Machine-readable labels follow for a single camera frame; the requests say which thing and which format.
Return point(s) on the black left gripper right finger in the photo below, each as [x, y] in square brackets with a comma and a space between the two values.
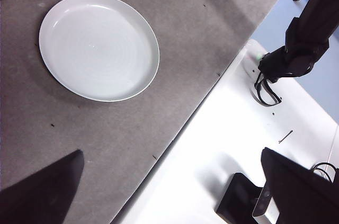
[302, 197]

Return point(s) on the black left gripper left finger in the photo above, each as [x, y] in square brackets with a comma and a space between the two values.
[39, 195]

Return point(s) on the pale grey round plate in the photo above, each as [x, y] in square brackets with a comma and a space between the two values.
[98, 46]

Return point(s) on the small thin metal pin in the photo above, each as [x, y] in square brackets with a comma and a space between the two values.
[286, 136]

